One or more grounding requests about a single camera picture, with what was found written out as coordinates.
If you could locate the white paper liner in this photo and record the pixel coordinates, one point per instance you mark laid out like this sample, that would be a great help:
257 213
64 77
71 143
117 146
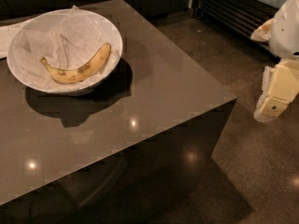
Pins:
74 34

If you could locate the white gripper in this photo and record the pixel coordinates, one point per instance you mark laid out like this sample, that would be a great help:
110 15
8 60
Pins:
286 32

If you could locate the yellow spotted banana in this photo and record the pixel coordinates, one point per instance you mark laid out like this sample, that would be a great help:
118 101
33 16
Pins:
80 74

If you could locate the white round bowl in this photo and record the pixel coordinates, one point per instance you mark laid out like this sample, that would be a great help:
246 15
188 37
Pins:
21 72

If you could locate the white paper sheet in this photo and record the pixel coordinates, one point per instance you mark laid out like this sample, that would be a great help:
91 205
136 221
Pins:
8 29

